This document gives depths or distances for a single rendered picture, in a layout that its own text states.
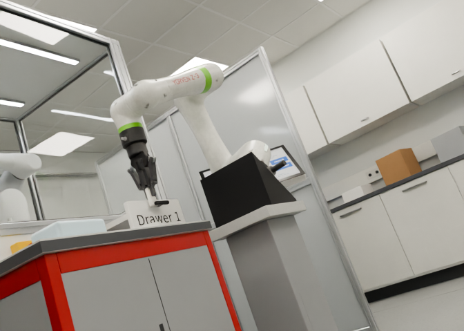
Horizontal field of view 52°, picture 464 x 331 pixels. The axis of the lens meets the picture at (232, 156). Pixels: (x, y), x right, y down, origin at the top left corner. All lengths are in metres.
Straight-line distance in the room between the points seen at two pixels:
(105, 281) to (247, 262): 0.74
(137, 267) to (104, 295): 0.13
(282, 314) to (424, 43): 3.49
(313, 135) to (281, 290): 3.46
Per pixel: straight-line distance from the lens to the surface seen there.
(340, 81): 4.96
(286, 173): 2.54
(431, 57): 4.73
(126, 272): 1.18
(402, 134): 5.07
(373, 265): 4.50
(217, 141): 2.06
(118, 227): 1.70
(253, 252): 1.73
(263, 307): 1.75
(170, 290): 1.27
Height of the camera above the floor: 0.54
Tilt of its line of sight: 15 degrees up
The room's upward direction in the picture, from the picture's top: 20 degrees counter-clockwise
